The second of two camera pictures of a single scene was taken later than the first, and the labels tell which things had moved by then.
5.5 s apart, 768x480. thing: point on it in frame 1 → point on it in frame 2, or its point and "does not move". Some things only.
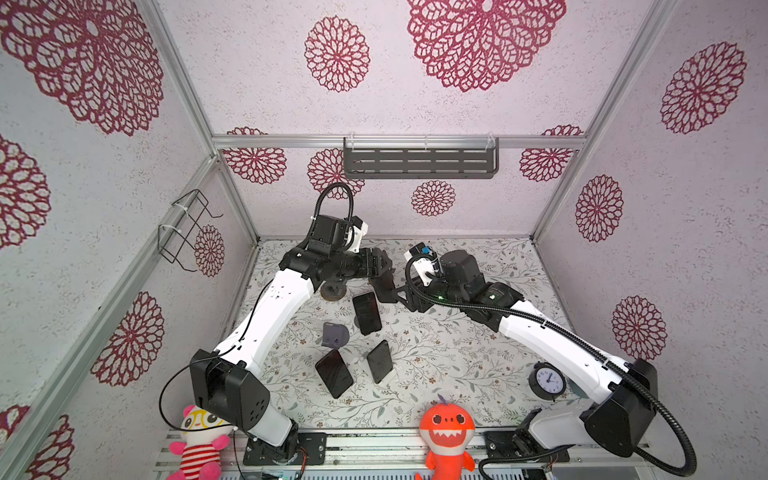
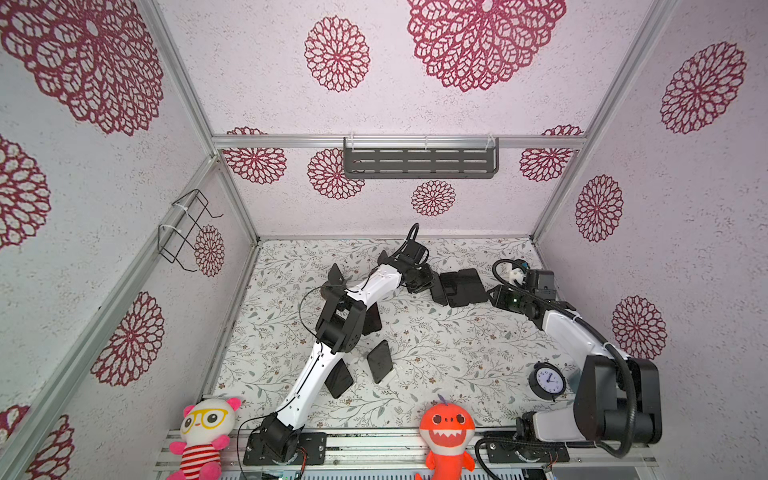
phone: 335,373 does not move
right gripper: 416,292 → 500,292
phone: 367,313 does not move
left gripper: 374,268 → 429,279
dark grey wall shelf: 421,162 does not move
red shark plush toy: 447,431 does not move
